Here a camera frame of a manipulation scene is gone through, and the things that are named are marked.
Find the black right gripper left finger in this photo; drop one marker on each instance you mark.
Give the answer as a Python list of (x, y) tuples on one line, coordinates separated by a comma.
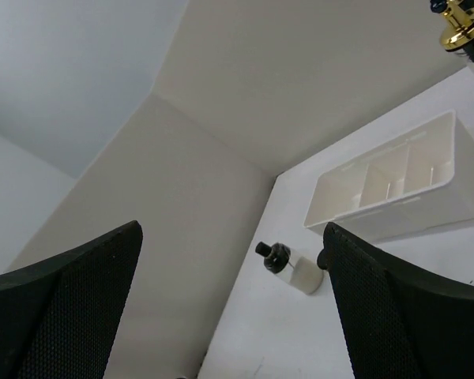
[(59, 317)]

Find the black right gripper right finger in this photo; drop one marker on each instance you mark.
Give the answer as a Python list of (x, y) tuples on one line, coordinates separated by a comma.
[(399, 320)]

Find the white powder jar black lid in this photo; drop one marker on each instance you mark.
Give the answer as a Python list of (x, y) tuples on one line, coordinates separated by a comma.
[(290, 266)]

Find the glass oil bottle gold spout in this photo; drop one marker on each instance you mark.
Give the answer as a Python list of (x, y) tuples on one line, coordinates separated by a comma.
[(458, 36)]

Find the white three-compartment organizer tray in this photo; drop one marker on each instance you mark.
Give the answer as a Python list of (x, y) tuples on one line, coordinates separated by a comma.
[(421, 179)]

